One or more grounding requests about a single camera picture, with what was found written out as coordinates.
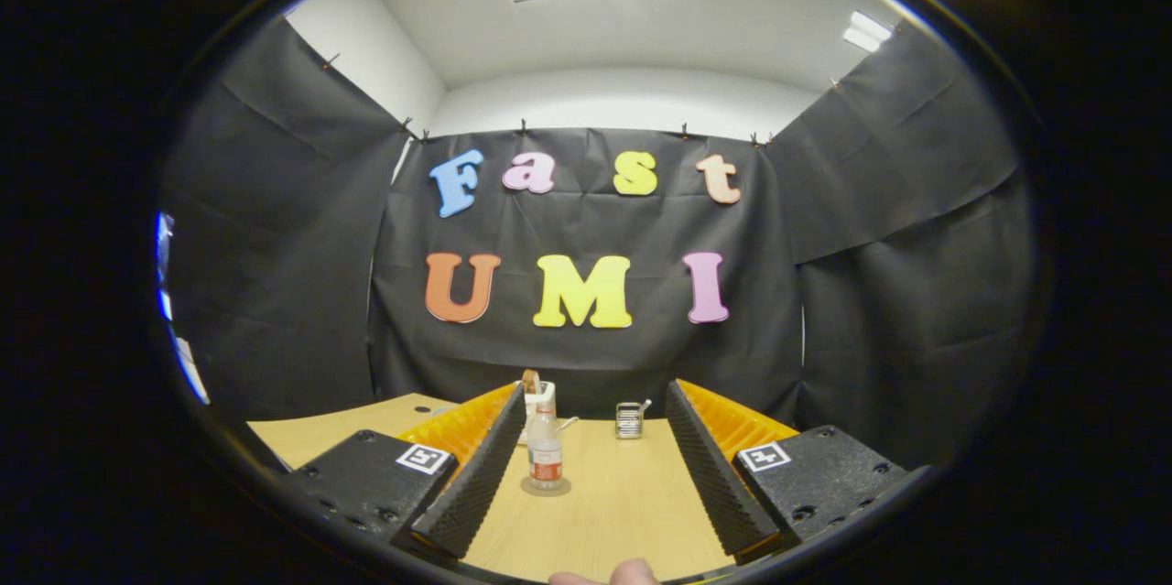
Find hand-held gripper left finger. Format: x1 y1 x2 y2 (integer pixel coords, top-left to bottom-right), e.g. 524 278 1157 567
277 382 529 560

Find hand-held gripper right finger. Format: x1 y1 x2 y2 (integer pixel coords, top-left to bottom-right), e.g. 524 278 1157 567
664 378 930 568

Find clear juice bottle red label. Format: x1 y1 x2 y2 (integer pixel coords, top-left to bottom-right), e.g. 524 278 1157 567
526 408 565 492

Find wooden table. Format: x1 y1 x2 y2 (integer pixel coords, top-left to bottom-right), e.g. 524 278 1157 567
247 393 807 584

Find white toaster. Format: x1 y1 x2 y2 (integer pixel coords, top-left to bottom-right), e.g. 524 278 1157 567
515 380 558 445

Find small ceiling light panel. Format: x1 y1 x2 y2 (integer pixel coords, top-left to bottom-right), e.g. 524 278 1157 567
842 10 894 53

